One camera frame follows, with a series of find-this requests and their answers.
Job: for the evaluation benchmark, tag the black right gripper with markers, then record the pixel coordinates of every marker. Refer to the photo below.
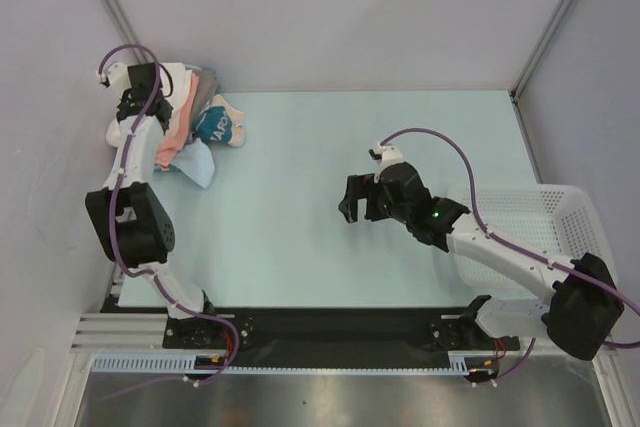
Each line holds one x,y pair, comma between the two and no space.
370,199

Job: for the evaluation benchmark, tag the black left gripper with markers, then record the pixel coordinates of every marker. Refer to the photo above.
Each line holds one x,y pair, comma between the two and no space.
125,99

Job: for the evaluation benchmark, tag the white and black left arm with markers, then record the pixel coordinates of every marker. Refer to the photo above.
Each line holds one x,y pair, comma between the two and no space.
130,221

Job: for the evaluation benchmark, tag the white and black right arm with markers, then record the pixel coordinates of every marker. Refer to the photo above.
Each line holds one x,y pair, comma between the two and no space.
577,302

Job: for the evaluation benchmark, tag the pink towel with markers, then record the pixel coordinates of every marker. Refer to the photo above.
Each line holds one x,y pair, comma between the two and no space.
175,139

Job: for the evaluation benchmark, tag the grey towel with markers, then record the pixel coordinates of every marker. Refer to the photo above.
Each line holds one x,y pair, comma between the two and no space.
208,87

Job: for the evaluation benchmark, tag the light blue towel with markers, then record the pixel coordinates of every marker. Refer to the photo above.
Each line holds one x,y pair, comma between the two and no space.
195,161

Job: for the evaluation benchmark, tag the teal and beige towel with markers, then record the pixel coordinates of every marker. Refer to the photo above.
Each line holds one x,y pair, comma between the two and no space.
220,122

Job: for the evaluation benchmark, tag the white perforated plastic basket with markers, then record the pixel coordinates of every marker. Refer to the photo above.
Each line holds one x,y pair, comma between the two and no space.
552,218

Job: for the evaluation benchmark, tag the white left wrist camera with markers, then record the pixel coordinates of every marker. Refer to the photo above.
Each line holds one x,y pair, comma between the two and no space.
115,77

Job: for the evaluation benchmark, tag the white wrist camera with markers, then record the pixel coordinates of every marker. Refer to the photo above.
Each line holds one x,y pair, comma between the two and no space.
386,155
115,77

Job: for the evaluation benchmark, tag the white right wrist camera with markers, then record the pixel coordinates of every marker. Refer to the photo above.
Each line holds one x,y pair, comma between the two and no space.
386,155

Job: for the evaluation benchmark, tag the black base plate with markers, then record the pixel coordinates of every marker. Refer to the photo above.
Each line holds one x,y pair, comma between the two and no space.
346,332

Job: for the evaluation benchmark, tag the white slotted cable duct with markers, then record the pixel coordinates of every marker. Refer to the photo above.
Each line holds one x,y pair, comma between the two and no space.
200,364

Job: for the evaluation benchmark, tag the aluminium frame rail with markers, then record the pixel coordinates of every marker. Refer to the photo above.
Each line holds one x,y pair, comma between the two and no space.
109,328

